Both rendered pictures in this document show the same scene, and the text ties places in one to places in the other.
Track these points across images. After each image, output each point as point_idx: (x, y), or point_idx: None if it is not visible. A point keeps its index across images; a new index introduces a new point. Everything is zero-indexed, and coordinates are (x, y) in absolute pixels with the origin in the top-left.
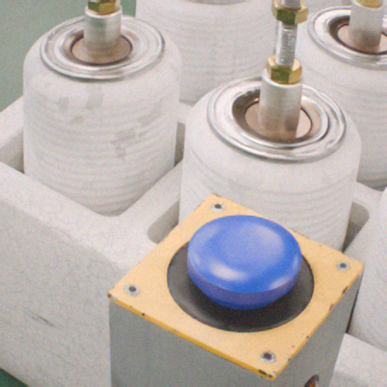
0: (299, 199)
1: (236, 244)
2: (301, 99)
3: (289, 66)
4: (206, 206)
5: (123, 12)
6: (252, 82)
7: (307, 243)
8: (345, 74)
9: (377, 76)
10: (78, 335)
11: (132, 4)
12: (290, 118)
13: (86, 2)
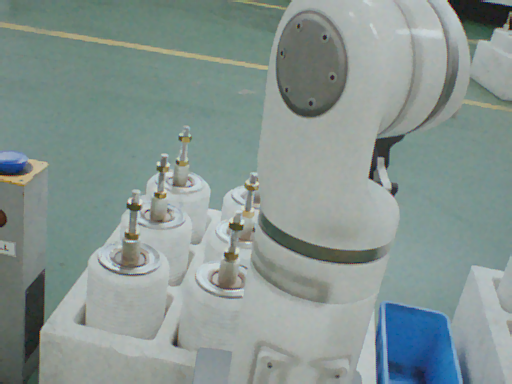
0: (124, 231)
1: (11, 154)
2: (158, 208)
3: (158, 191)
4: (41, 162)
5: (388, 285)
6: (176, 208)
7: (30, 175)
8: (209, 232)
9: (214, 238)
10: None
11: (398, 286)
12: (152, 212)
13: (386, 272)
